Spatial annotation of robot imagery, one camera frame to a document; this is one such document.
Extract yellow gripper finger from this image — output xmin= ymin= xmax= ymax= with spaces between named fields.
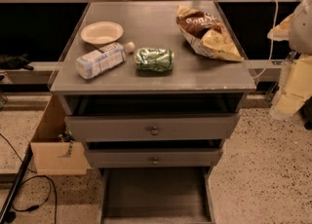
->
xmin=269 ymin=55 xmax=312 ymax=120
xmin=267 ymin=14 xmax=293 ymax=41

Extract grey drawer cabinet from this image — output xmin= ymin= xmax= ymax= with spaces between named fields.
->
xmin=47 ymin=0 xmax=257 ymax=224

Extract clear plastic water bottle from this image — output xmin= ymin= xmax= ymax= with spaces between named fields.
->
xmin=75 ymin=42 xmax=136 ymax=80

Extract black object on ledge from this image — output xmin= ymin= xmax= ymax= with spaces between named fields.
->
xmin=0 ymin=54 xmax=34 ymax=70

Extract grey open bottom drawer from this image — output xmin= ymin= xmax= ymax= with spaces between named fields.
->
xmin=97 ymin=168 xmax=216 ymax=224

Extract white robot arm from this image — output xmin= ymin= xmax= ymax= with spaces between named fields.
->
xmin=267 ymin=0 xmax=312 ymax=120

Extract crushed green can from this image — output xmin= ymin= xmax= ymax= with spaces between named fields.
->
xmin=134 ymin=48 xmax=175 ymax=72

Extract brown yellow chip bag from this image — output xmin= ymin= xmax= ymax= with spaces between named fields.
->
xmin=176 ymin=5 xmax=244 ymax=62

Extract white hanging cable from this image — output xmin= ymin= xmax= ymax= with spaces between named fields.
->
xmin=251 ymin=0 xmax=280 ymax=81

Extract cardboard box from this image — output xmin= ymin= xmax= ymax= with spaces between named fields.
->
xmin=30 ymin=96 xmax=89 ymax=175

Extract grey top drawer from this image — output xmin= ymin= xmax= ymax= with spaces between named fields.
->
xmin=65 ymin=114 xmax=240 ymax=142

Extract black floor cable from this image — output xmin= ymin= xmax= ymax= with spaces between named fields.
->
xmin=0 ymin=132 xmax=59 ymax=224

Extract grey middle drawer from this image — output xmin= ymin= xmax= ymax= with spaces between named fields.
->
xmin=85 ymin=148 xmax=223 ymax=168

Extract white paper bowl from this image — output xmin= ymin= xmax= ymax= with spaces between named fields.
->
xmin=81 ymin=21 xmax=124 ymax=45

